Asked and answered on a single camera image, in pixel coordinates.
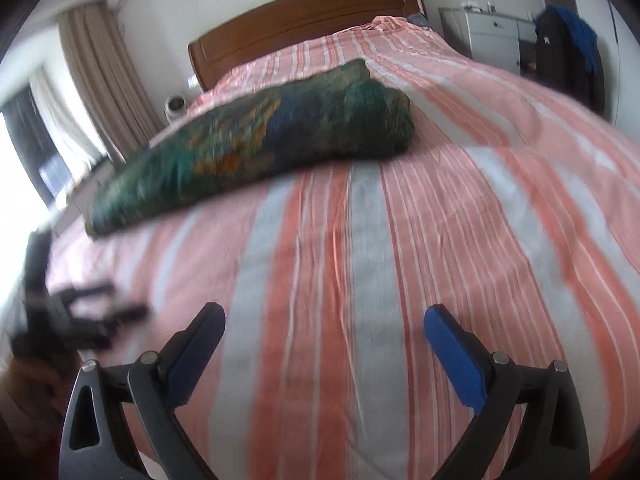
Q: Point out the pink striped bed sheet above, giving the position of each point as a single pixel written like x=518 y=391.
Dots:
x=425 y=235

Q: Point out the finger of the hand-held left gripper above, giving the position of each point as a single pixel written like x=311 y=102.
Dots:
x=100 y=325
x=90 y=294

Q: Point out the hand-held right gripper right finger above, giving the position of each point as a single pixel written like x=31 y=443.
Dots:
x=455 y=355

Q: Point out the white window counter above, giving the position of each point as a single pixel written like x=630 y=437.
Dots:
x=97 y=180

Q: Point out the white cabinet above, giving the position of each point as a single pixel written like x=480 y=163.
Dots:
x=490 y=40

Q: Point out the blue hanging garment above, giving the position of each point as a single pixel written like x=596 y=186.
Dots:
x=585 y=35

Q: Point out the dark hanging coat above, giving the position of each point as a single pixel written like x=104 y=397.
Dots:
x=557 y=60

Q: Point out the wooden headboard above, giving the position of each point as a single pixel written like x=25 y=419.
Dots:
x=300 y=25

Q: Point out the small white round device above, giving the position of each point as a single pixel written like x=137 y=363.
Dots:
x=176 y=107

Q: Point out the window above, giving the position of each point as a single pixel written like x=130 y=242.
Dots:
x=35 y=150

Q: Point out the beige curtain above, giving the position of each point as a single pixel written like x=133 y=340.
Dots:
x=110 y=75

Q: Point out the green patterned silk jacket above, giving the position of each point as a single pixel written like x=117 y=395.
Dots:
x=260 y=140

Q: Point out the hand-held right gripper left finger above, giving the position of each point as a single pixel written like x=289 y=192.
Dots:
x=195 y=360

